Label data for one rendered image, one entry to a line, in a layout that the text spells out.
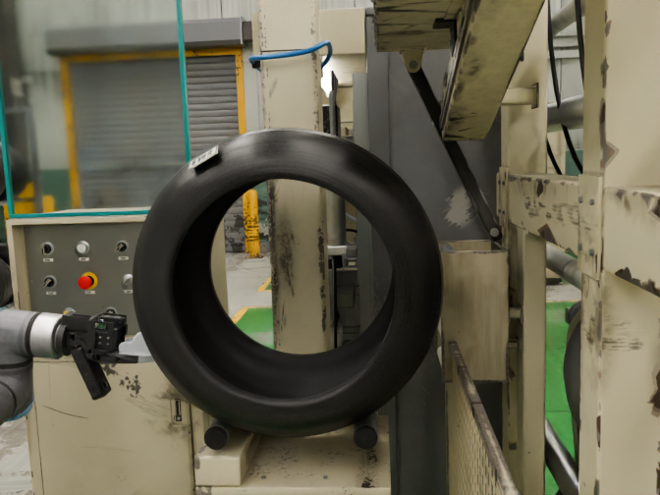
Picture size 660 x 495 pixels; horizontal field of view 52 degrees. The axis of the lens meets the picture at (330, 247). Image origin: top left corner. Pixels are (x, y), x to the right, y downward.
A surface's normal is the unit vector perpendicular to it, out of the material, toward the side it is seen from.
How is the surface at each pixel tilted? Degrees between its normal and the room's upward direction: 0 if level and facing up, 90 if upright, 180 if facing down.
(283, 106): 90
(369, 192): 82
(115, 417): 90
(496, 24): 162
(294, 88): 90
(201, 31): 90
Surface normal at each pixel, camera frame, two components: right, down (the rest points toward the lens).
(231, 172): -0.14, -0.04
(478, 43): 0.01, 0.98
